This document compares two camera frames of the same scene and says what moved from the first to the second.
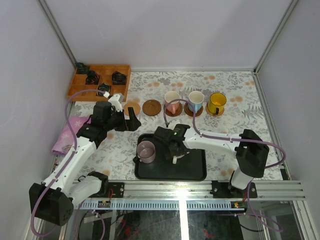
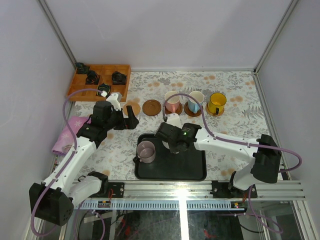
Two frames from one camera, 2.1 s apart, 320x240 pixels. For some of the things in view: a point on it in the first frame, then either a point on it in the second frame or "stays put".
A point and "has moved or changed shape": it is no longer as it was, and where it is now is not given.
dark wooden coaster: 151,107 stays put
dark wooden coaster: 177,112 stays put
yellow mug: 216,103 stays put
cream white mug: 175,158 has moved or changed shape
